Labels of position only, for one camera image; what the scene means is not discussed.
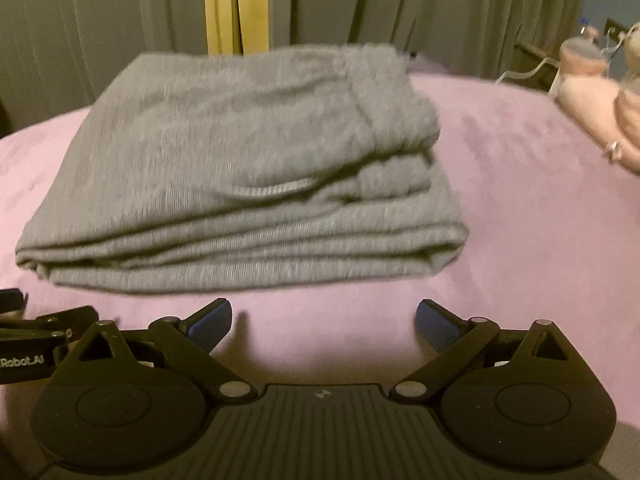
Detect dark wooden furniture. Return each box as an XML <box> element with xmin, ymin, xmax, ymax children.
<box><xmin>512</xmin><ymin>17</ymin><xmax>628</xmax><ymax>93</ymax></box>

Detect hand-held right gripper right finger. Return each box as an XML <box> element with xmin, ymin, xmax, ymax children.
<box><xmin>390</xmin><ymin>299</ymin><xmax>576</xmax><ymax>403</ymax></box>

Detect grey curtain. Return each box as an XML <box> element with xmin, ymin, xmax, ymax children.
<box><xmin>267</xmin><ymin>0</ymin><xmax>587</xmax><ymax>81</ymax></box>
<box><xmin>0</xmin><ymin>0</ymin><xmax>211</xmax><ymax>138</ymax></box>

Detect pink plush rabbit toy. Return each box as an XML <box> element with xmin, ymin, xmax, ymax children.
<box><xmin>550</xmin><ymin>22</ymin><xmax>640</xmax><ymax>177</ymax></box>

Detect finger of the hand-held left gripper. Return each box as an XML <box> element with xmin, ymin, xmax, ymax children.
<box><xmin>0</xmin><ymin>306</ymin><xmax>99</xmax><ymax>345</ymax></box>
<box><xmin>0</xmin><ymin>287</ymin><xmax>29</xmax><ymax>319</ymax></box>

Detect white cable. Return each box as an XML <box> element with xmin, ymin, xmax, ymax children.
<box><xmin>494</xmin><ymin>55</ymin><xmax>563</xmax><ymax>85</ymax></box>

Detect purple blanket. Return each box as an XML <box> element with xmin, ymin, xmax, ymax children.
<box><xmin>0</xmin><ymin>55</ymin><xmax>640</xmax><ymax>480</ymax></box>

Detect yellow curtain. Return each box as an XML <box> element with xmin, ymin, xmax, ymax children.
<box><xmin>204</xmin><ymin>0</ymin><xmax>273</xmax><ymax>57</ymax></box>

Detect grey pants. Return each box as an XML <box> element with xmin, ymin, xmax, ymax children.
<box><xmin>15</xmin><ymin>42</ymin><xmax>471</xmax><ymax>295</ymax></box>

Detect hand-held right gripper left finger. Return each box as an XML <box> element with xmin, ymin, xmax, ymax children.
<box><xmin>65</xmin><ymin>298</ymin><xmax>253</xmax><ymax>403</ymax></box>

